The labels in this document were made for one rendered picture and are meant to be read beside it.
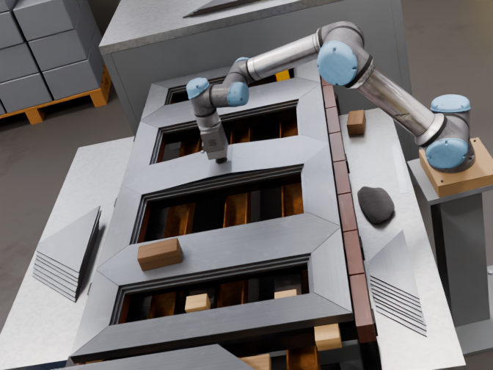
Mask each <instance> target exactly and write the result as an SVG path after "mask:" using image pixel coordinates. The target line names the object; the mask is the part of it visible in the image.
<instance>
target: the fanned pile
mask: <svg viewBox="0 0 493 370"><path fill-rule="evenodd" d="M368 273H369V277H370V286H371V291H372V294H373V297H374V302H375V307H376V311H377V312H379V313H381V314H383V315H385V316H386V317H388V318H390V319H392V320H394V321H396V322H398V323H400V324H402V325H404V326H406V327H408V328H410V329H411V330H413V331H415V332H417V333H419V334H421V335H424V336H425V337H427V335H426V332H427V329H426V327H427V326H426V321H425V318H424V315H423V309H422V307H421V304H420V298H419V294H418V290H417V285H416V282H415V277H414V272H413V269H412V264H411V261H410V257H409V251H408V248H407V245H406V240H405V236H404V232H403V230H402V231H400V232H399V233H398V234H397V235H396V236H395V237H394V238H393V239H392V240H391V241H390V242H388V243H387V244H386V245H385V246H384V247H383V248H382V249H381V250H380V251H379V252H377V254H375V256H374V257H372V259H371V260H369V262H368Z"/></svg>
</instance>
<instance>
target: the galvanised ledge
mask: <svg viewBox="0 0 493 370"><path fill-rule="evenodd" d="M339 119H340V127H341V132H342V137H343V144H344V149H345V153H346V155H347V159H348V166H349V170H350V173H349V179H350V184H351V192H352V197H353V201H354V209H355V214H356V218H357V227H358V231H359V236H361V240H362V246H363V250H364V255H365V260H364V265H365V274H366V278H367V283H368V291H369V295H370V303H371V308H373V311H374V315H375V319H376V326H377V331H378V335H379V336H377V337H376V338H377V343H378V347H379V355H380V360H381V368H382V370H466V364H465V361H464V357H463V354H462V351H461V347H460V344H459V340H458V337H457V334H456V330H455V327H454V324H453V320H452V317H451V315H450V310H449V307H448V303H447V300H446V297H445V293H444V290H443V287H442V283H441V280H440V277H439V273H438V270H437V265H436V263H435V260H434V256H433V253H432V250H431V245H430V243H429V240H428V236H427V233H426V229H425V226H424V223H423V218H422V216H421V213H420V209H419V206H418V203H417V199H416V196H415V191H414V189H413V186H412V182H411V179H410V176H409V172H408V169H407V166H406V162H405V159H404V156H403V152H402V149H401V145H400V142H399V139H398V135H397V132H396V129H395V125H394V122H393V119H392V118H391V117H390V116H389V115H388V114H387V113H385V112H384V111H382V110H381V109H380V108H376V109H369V110H365V119H366V123H365V133H364V134H359V135H351V136H349V135H348V129H347V120H348V114H347V115H340V116H339ZM394 144H399V148H400V151H401V158H402V162H403V168H404V172H405V176H406V182H407V186H408V190H409V193H405V194H400V189H399V185H398V179H397V174H396V170H395V163H394V159H393V154H392V148H391V145H394ZM363 186H369V187H373V188H376V187H381V188H382V189H384V190H386V191H387V193H388V194H389V195H390V197H391V198H392V201H393V202H394V205H395V210H394V212H393V213H391V216H390V218H389V219H387V220H384V221H382V222H380V223H373V222H371V221H370V220H369V218H368V216H367V215H366V213H365V212H364V211H363V209H362V207H361V205H360V204H359V200H358V197H357V192H358V191H359V190H360V189H361V188H362V187H363ZM402 230H403V232H404V236H405V240H406V245H407V248H408V251H409V257H410V261H411V264H412V269H413V272H414V277H415V282H416V285H417V290H418V294H419V298H420V304H421V307H422V309H423V315H424V318H425V321H426V326H427V327H426V329H427V332H426V335H427V337H425V336H424V335H421V334H419V333H417V332H415V331H413V330H411V329H410V328H408V327H406V326H404V325H402V324H400V323H398V322H396V321H394V320H392V319H390V318H388V317H386V316H385V315H383V314H381V313H379V312H377V311H376V307H375V302H374V297H373V294H372V291H371V286H370V277H369V273H368V262H369V260H371V259H372V257H374V256H375V254H377V252H379V251H380V250H381V249H382V248H383V247H384V246H385V245H386V244H387V243H388V242H390V241H391V240H392V239H393V238H394V237H395V236H396V235H397V234H398V233H399V232H400V231H402Z"/></svg>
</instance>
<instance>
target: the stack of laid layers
mask: <svg viewBox="0 0 493 370"><path fill-rule="evenodd" d="M225 78H226V76H223V77H219V78H215V79H209V80H208V82H209V84H222V83H223V81H224V80H225ZM186 85H187V84H185V85H182V86H178V87H172V88H169V89H168V93H167V98H166V101H165V104H164V105H169V104H171V103H172V97H173V95H175V94H178V93H185V92H187V90H186ZM293 108H296V113H297V123H298V134H299V135H302V130H301V121H300V111H299V99H296V100H292V101H285V102H282V103H278V104H271V105H267V106H261V107H257V108H253V109H246V110H242V111H239V112H232V113H228V114H224V115H219V118H220V119H221V122H222V123H225V122H229V121H233V120H240V119H243V118H247V117H254V116H258V115H264V114H268V113H272V112H278V111H282V110H286V109H293ZM193 128H199V126H198V124H197V121H196V120H193V121H189V122H185V123H179V124H175V125H171V126H165V127H161V128H158V133H157V136H156V141H155V145H154V148H153V153H152V156H151V160H150V165H151V164H156V163H157V162H158V156H159V153H160V150H161V144H162V140H163V137H164V135H165V134H171V133H175V132H179V131H186V130H189V129H193ZM297 174H301V176H302V196H303V206H304V213H308V212H307V196H306V186H305V177H304V164H296V165H291V166H286V167H276V168H269V169H263V170H251V171H244V172H238V173H228V174H224V175H217V176H213V177H209V178H204V179H201V180H198V181H193V182H190V183H187V184H182V185H180V186H174V187H172V188H168V189H163V190H160V191H157V192H151V193H147V194H143V195H142V197H141V200H140V204H139V209H138V212H137V216H136V221H135V224H134V229H133V233H132V235H131V240H130V244H138V243H139V237H140V233H141V230H142V225H143V222H144V218H145V212H146V209H147V203H149V202H154V201H158V200H165V199H170V198H174V197H180V196H185V195H192V194H197V193H201V192H207V191H212V190H216V189H223V188H228V187H232V186H239V185H243V184H250V183H254V182H258V181H265V180H270V179H274V178H281V177H285V176H289V175H297ZM130 244H129V245H130ZM303 265H307V268H308V278H309V289H310V293H314V289H313V271H312V261H311V253H307V254H303V255H295V256H290V257H285V258H277V259H273V260H268V261H260V262H255V263H250V264H243V265H238V266H230V267H225V268H221V269H213V270H208V271H204V272H195V273H191V274H186V275H178V276H174V277H166V278H161V279H156V280H149V281H144V282H139V283H131V284H126V285H122V286H119V288H118V291H117V296H116V300H115V303H114V308H113V311H112V317H111V320H110V323H109V325H114V324H119V323H120V318H121V315H122V311H123V306H124V302H125V296H126V295H129V294H137V293H142V292H146V291H155V290H159V289H168V288H172V287H177V286H185V285H190V284H195V283H203V282H207V281H212V280H220V279H225V278H233V277H238V276H242V275H251V274H255V273H260V272H268V271H273V270H278V269H286V268H291V267H295V266H303ZM351 321H354V315H353V309H352V312H351V313H347V314H342V315H337V316H328V317H323V318H318V319H309V320H304V321H299V322H290V323H285V324H276V325H272V326H266V327H257V328H252V329H247V330H238V331H233V332H228V333H220V334H214V335H205V336H200V337H195V338H187V339H181V340H177V341H168V342H162V343H157V344H148V345H144V346H138V347H129V348H125V349H116V350H110V351H105V352H96V353H92V354H86V355H77V356H73V357H70V358H71V360H72V361H73V363H83V362H88V361H93V360H103V359H107V358H116V357H122V356H126V355H135V354H141V353H146V352H155V351H160V350H165V349H174V348H179V347H188V346H193V345H198V344H207V343H213V342H217V341H226V340H232V339H237V338H246V337H251V336H256V335H265V334H270V333H279V332H284V331H289V330H298V329H303V328H308V327H317V326H323V325H328V324H337V323H342V322H351Z"/></svg>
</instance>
